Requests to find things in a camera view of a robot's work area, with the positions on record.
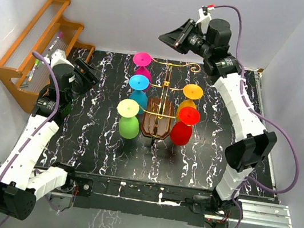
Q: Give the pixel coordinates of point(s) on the purple capped marker pen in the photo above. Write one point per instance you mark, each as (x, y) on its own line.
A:
(53, 44)

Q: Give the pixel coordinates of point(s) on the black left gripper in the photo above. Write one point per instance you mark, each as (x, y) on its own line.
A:
(90, 77)

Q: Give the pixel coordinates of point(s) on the orange wooden shelf rack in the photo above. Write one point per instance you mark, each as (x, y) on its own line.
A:
(38, 35)

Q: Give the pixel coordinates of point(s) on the magenta plastic wine glass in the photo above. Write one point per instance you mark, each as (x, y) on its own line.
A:
(143, 59)

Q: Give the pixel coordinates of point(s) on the green plastic wine glass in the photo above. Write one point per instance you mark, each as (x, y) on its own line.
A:
(128, 124)

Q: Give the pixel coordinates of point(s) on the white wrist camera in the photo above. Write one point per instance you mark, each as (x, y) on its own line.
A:
(204, 15)
(59, 57)

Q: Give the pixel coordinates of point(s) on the orange plastic wine glass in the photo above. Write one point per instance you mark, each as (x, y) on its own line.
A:
(192, 92)

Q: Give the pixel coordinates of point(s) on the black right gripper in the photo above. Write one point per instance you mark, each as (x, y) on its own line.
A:
(176, 38)

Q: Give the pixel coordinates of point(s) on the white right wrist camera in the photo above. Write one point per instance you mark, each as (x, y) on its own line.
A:
(204, 15)

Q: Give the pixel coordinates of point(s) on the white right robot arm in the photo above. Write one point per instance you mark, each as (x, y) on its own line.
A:
(252, 141)

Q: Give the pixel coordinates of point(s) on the red plastic wine glass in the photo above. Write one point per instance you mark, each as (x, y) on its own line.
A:
(182, 130)

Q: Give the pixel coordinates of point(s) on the gold wire wine glass rack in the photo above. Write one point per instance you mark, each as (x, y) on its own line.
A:
(157, 119)

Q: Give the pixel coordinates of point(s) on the green capped marker pen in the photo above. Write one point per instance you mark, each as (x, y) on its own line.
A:
(32, 72)

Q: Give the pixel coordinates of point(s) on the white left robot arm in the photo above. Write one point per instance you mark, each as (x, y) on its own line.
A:
(20, 186)

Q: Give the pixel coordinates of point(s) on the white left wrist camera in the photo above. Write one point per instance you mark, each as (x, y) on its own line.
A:
(59, 57)

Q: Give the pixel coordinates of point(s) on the blue plastic wine glass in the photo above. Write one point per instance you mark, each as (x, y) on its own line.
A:
(139, 83)

